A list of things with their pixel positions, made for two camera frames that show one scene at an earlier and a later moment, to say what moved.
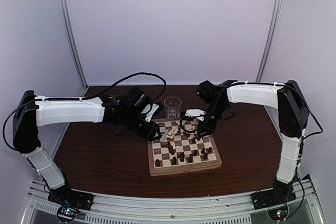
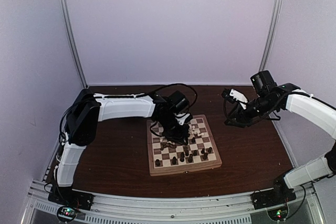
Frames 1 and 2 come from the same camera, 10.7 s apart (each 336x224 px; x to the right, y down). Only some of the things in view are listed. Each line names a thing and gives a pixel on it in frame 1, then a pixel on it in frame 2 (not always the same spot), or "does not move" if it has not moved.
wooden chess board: [178, 151] does not move
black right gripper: [209, 128] -> [241, 116]
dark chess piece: [190, 159] does not move
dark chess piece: [182, 156] does not move
